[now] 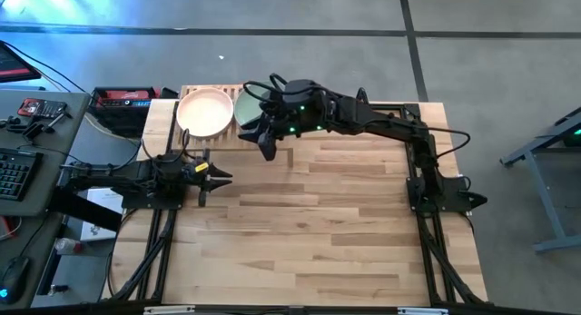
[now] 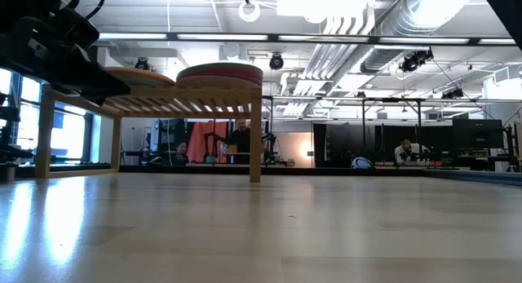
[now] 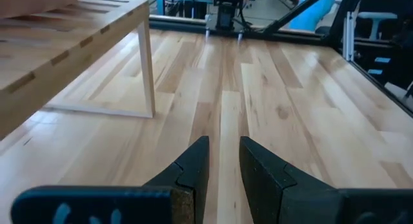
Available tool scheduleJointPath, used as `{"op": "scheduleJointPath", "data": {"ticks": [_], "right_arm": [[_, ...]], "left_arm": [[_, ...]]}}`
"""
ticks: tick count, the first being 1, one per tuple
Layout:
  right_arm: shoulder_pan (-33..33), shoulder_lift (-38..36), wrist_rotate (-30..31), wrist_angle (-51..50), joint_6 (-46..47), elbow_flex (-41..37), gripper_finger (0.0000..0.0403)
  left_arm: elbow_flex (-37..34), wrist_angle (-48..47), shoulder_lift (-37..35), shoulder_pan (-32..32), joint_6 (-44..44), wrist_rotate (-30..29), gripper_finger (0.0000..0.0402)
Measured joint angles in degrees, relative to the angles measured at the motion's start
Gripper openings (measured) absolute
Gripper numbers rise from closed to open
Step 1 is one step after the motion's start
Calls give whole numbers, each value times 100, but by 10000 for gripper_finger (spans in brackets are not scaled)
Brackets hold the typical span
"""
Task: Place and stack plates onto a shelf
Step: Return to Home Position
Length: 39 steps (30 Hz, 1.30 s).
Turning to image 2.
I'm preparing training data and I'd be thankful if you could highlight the large black background monitor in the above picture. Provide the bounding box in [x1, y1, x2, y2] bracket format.
[451, 118, 505, 149]

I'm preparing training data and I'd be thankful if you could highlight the orange hanging cloth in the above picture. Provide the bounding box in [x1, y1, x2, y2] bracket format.
[186, 120, 229, 164]

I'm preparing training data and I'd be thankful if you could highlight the cream peach plate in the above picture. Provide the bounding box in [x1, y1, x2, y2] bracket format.
[104, 67, 177, 87]

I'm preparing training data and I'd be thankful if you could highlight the wooden slatted shelf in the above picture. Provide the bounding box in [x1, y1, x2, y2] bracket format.
[34, 84, 263, 184]

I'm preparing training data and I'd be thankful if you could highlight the white blue rugby ball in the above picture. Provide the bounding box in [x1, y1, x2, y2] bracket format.
[351, 156, 374, 170]

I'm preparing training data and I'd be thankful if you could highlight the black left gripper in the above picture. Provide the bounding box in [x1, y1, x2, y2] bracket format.
[0, 5, 131, 107]

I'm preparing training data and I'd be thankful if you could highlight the long ceiling light bar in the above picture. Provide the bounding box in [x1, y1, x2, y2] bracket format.
[97, 32, 517, 46]

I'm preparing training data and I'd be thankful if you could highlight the round pendant lamp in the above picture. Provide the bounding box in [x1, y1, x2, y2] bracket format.
[238, 0, 262, 23]

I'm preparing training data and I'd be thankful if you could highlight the silver ventilation duct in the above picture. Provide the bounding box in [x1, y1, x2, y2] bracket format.
[361, 0, 474, 74]

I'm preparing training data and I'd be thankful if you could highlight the salmon pink plate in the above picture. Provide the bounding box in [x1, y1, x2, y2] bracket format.
[177, 74, 263, 88]

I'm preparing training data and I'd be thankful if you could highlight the person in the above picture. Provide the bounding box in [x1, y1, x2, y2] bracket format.
[393, 138, 429, 166]
[225, 118, 253, 165]
[173, 141, 189, 166]

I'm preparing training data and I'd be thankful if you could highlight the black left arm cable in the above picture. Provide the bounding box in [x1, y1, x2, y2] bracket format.
[51, 0, 107, 22]

